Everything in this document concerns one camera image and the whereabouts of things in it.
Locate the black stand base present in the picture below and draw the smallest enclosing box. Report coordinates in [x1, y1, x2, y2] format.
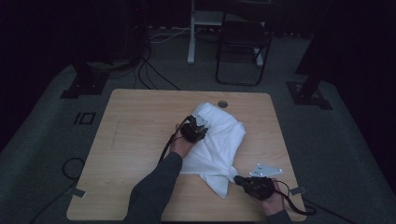
[286, 69, 333, 110]
[60, 60, 110, 100]

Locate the black folding chair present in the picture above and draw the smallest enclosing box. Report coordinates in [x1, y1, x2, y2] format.
[215, 1, 274, 88]

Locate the person's left hand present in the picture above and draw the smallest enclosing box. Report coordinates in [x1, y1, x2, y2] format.
[170, 124, 196, 159]

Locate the dark equipment rack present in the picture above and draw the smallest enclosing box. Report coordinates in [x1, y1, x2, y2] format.
[111, 0, 149, 63]

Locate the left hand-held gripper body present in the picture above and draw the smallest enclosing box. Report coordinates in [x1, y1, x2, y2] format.
[180, 114, 207, 143]

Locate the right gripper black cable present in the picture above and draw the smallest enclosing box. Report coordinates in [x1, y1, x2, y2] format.
[274, 179, 356, 224]

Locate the white floor cable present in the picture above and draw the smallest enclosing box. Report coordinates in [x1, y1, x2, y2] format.
[148, 27, 191, 44]

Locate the grey tape piece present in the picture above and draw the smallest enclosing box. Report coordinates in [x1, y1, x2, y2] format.
[64, 187, 86, 199]
[290, 186, 308, 196]

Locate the white desk frame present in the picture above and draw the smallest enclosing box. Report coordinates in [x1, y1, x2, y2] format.
[187, 0, 265, 68]

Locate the white skirt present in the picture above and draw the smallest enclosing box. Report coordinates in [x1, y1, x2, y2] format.
[180, 102, 248, 200]

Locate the person's right hand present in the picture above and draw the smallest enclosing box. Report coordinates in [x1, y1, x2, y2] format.
[256, 179, 286, 217]

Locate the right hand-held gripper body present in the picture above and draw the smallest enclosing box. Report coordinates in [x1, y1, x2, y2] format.
[244, 163, 283, 200]

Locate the black floor cable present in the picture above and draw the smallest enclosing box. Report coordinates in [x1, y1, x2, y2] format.
[134, 59, 153, 90]
[143, 57, 181, 91]

